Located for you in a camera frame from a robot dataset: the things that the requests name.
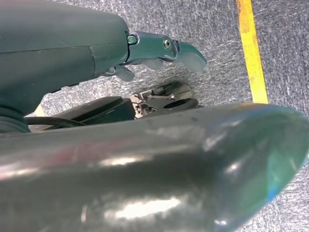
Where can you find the yellow floor tape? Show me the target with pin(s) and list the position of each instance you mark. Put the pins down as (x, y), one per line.
(252, 51)

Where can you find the black robot foot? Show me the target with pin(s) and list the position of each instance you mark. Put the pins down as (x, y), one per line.
(108, 112)

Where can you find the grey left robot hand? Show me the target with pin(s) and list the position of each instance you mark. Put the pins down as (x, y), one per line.
(145, 176)

